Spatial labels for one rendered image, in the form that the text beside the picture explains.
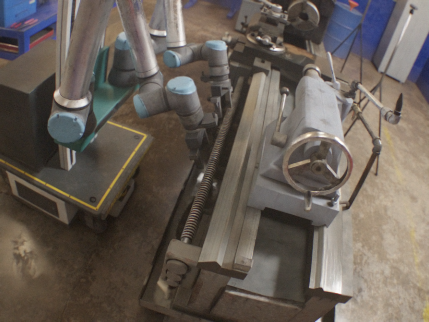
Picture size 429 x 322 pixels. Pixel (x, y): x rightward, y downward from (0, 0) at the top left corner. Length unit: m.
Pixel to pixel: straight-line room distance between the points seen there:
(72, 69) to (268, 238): 0.89
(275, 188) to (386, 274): 1.63
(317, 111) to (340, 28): 4.55
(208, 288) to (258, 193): 0.35
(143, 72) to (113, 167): 0.77
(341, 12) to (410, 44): 1.44
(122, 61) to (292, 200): 1.08
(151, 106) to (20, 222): 1.25
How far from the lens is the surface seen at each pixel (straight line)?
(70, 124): 1.22
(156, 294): 1.40
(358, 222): 2.70
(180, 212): 1.66
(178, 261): 1.09
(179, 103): 1.21
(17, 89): 1.66
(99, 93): 1.77
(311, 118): 1.07
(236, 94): 1.90
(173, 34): 1.55
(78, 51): 1.10
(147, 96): 1.22
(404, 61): 6.27
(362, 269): 2.44
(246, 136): 1.41
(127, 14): 1.20
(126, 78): 1.80
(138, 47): 1.24
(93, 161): 1.96
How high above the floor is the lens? 1.67
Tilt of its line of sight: 42 degrees down
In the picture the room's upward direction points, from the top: 16 degrees clockwise
